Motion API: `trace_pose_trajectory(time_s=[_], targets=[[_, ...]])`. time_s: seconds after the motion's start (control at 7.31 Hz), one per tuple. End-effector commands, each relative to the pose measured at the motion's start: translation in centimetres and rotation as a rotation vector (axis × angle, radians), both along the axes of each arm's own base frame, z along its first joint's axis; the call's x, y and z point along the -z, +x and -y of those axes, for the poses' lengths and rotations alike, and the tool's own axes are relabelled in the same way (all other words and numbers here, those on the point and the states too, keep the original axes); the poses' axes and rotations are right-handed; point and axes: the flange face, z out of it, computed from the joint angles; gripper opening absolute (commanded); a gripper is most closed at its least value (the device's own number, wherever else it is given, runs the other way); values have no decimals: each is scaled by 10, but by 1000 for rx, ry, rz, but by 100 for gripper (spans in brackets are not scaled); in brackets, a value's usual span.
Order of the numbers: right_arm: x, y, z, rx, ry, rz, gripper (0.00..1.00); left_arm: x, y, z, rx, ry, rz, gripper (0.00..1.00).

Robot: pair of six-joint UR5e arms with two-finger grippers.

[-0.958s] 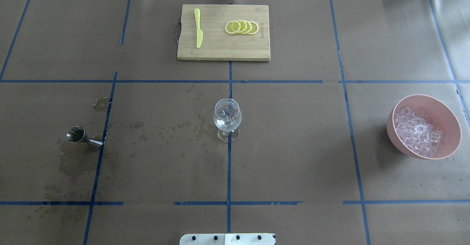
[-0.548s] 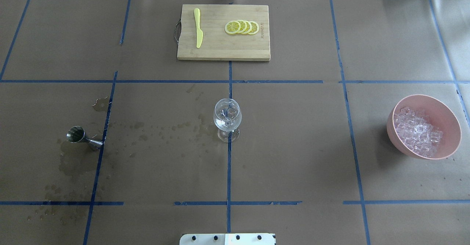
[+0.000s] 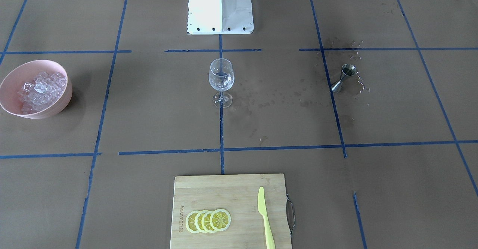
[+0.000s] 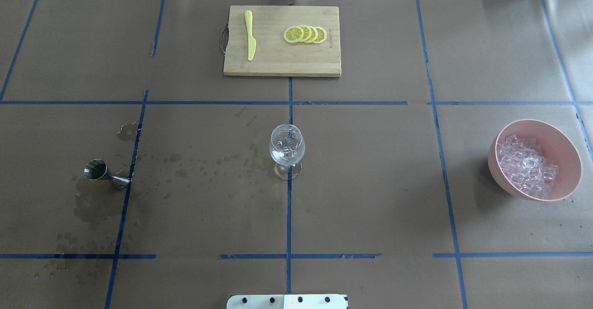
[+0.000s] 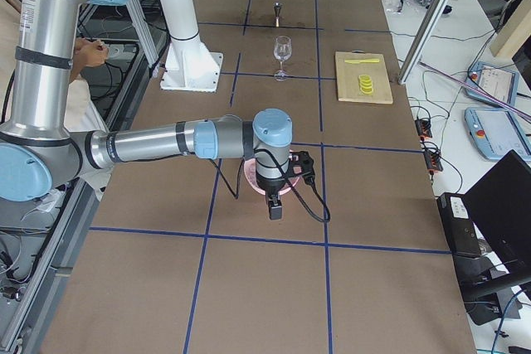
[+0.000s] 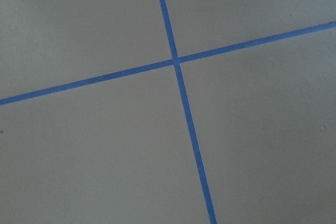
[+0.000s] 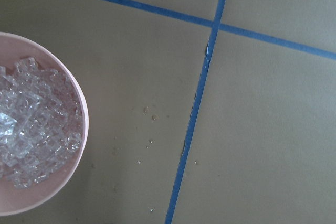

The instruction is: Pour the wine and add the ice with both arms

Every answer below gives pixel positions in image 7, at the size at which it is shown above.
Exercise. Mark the pink bowl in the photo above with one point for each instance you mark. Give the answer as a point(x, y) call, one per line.
point(15, 201)

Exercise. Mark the pile of ice cubes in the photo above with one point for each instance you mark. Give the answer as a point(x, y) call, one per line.
point(41, 122)

